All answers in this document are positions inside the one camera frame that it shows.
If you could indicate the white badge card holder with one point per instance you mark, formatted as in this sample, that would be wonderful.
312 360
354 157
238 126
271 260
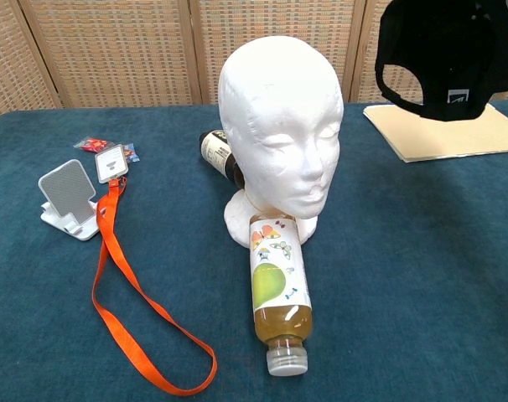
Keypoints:
109 163

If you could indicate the red candy packet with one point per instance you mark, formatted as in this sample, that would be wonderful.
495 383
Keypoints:
92 144

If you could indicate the white folding phone stand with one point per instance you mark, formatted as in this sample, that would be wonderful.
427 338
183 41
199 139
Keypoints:
67 188

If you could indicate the woven wooden folding screen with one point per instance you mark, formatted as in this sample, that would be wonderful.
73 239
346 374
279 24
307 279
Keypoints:
111 50

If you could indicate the white foam mannequin head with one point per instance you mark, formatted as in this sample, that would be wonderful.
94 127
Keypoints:
279 125

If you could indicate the juice bottle with butterfly label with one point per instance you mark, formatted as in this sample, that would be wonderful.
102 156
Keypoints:
279 293

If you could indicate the dark bottle with white label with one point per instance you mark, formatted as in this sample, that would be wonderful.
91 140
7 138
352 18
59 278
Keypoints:
216 153

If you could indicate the blue candy packet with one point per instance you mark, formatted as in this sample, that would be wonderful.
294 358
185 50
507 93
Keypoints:
131 151

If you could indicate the black baseball cap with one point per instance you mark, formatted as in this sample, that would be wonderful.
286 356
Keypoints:
447 50

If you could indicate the cream manila folder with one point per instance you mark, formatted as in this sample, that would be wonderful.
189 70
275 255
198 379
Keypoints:
447 140

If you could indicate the blue plush tablecloth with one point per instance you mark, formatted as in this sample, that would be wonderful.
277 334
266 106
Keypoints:
174 251

